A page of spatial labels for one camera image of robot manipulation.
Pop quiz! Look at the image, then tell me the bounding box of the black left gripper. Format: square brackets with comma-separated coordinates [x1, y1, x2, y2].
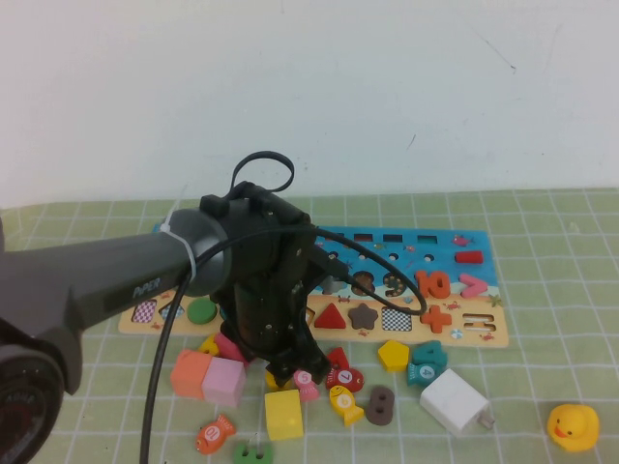
[220, 270, 331, 392]

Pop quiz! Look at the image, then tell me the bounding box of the red number seven piece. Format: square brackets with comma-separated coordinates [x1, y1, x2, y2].
[326, 346, 350, 373]

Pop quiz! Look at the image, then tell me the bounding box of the red triangle piece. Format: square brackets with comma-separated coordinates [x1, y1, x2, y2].
[314, 304, 350, 331]

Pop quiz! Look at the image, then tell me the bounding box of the brown star piece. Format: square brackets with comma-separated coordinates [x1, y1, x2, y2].
[348, 304, 381, 333]

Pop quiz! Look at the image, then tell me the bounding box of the brown number eight piece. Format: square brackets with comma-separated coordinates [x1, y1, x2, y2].
[365, 385, 394, 425]

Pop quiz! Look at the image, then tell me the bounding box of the yellow pentagon piece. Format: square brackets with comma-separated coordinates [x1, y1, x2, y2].
[376, 339, 411, 372]

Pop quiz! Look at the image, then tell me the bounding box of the green number three piece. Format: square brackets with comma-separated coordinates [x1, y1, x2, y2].
[233, 437, 275, 464]

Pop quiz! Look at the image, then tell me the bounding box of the green circle piece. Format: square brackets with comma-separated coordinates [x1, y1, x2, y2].
[187, 298, 218, 326]

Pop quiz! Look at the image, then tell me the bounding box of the teal number four piece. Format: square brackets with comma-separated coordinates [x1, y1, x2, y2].
[409, 339, 447, 371]

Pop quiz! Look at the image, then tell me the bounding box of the orange plus sign piece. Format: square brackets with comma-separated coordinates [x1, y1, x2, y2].
[419, 304, 454, 334]

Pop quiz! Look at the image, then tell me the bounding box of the orange number ten piece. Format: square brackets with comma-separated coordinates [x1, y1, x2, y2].
[414, 270, 452, 300]

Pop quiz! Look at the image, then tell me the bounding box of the colourful wooden puzzle board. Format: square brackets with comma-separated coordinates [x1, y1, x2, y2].
[118, 222, 512, 348]

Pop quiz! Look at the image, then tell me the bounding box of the pink greater-than sign piece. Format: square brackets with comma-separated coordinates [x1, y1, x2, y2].
[458, 273, 489, 299]

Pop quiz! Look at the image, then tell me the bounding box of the pink fish number five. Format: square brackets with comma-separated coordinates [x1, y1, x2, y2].
[293, 369, 320, 402]

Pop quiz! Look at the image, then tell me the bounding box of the yellow wooden block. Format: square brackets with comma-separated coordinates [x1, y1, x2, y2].
[264, 389, 304, 441]

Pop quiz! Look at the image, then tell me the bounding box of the red fish number seven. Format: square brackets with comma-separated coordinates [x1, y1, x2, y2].
[324, 366, 365, 392]

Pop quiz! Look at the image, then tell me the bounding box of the yellow fish number six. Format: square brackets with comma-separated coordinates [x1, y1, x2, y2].
[328, 385, 365, 426]

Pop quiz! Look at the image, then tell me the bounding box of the light pink wooden block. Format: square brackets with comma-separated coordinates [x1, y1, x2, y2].
[200, 357, 247, 408]

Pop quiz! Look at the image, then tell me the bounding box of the magenta wooden block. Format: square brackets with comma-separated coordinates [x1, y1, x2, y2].
[215, 332, 252, 366]

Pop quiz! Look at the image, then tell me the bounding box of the orange fish number ten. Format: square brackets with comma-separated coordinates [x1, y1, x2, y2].
[195, 414, 237, 456]

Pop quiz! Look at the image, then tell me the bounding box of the orange wooden block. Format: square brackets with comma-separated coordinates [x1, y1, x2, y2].
[169, 350, 214, 400]

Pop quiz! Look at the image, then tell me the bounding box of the teal fish number four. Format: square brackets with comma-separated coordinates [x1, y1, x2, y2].
[404, 361, 442, 387]

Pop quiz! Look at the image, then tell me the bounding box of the white USB charger plug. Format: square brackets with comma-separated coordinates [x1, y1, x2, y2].
[418, 367, 495, 439]

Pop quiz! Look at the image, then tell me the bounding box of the white zip tie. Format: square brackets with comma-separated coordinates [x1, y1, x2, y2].
[162, 192, 197, 281]

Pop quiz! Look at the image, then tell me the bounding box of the green checked tablecloth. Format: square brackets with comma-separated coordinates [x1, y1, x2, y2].
[0, 186, 619, 464]

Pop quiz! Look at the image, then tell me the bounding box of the yellow rubber duck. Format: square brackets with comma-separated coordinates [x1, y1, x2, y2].
[545, 404, 601, 453]

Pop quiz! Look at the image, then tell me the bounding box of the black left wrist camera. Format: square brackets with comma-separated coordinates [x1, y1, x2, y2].
[309, 241, 352, 294]

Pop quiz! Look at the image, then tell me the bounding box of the long black camera cable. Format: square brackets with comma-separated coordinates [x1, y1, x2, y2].
[139, 225, 429, 464]

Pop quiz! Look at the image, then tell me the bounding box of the short black looped cable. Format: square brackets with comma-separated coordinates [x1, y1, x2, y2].
[230, 151, 295, 194]

